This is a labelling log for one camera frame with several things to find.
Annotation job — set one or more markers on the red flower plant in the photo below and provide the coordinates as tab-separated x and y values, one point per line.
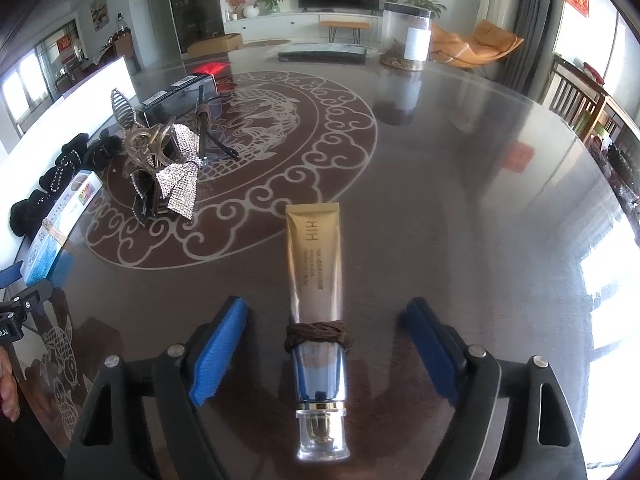
237	1

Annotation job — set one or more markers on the white television cabinet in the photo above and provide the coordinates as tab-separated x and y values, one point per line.
280	25

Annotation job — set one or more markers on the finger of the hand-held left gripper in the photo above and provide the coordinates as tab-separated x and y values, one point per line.
10	276
35	296

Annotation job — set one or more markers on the red snack packet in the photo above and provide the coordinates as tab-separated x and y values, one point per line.
211	66

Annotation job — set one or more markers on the grey curtain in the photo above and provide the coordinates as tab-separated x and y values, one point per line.
530	20

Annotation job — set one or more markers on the bronze claw hair clip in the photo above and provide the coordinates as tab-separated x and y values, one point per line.
147	142

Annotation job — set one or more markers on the black rectangular box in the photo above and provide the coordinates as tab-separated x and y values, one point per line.
175	91

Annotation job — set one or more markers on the wooden side cabinet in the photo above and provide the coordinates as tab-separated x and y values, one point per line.
122	42

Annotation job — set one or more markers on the person's left hand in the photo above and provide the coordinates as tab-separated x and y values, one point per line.
7	385

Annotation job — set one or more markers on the blue and white box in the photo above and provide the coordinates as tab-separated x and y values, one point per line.
60	225

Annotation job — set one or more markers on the large leafy potted plant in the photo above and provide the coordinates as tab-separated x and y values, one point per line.
425	2

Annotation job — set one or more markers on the clear plastic jar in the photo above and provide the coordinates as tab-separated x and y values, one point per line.
406	35

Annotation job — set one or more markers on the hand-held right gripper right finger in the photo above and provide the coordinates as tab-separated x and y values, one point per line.
430	352

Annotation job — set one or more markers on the white door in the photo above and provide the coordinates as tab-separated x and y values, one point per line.
155	0

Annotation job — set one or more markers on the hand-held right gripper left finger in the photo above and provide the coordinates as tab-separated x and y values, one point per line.
220	352

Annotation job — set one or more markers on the wooden chair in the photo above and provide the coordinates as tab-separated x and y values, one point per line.
575	90

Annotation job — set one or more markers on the gold cream tube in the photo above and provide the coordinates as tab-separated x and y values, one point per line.
312	260

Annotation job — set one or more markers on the framed wall painting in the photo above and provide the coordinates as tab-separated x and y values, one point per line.
98	10

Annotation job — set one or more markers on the woven coaster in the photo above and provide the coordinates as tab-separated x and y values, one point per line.
392	63

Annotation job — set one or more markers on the cardboard box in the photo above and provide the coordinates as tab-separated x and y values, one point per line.
215	43

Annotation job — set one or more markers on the orange lounge chair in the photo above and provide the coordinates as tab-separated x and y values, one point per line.
475	45

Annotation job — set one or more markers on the leaf-shaped metal hair clip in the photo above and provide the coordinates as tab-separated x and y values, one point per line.
122	105

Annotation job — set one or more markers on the wooden bench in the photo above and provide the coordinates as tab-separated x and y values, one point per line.
345	25

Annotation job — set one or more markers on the flat black wrapped package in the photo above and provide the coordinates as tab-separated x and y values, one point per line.
322	53

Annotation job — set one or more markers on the dark patterned glass desktop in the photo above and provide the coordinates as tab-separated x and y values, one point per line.
450	210

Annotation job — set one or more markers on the small white vase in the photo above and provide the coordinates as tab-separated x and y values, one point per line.
251	11

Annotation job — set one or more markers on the rhinestone bow hair clip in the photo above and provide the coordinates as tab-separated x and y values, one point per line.
175	187

